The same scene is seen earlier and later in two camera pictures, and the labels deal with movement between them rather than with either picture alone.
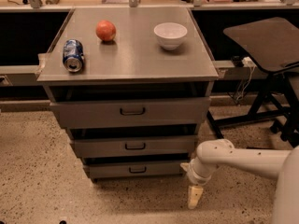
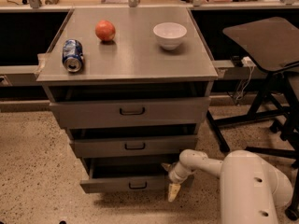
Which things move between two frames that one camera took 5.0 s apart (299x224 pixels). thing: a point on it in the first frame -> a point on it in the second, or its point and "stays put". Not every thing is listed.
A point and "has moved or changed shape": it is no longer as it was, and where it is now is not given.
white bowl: (170, 35) stays put
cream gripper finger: (186, 166) -> (166, 166)
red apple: (106, 30) stays put
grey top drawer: (188, 112) stays put
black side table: (273, 46) stays put
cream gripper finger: (194, 194) -> (173, 190)
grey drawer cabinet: (132, 86) stays put
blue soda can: (73, 55) stays put
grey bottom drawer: (135, 168) has moved or changed shape
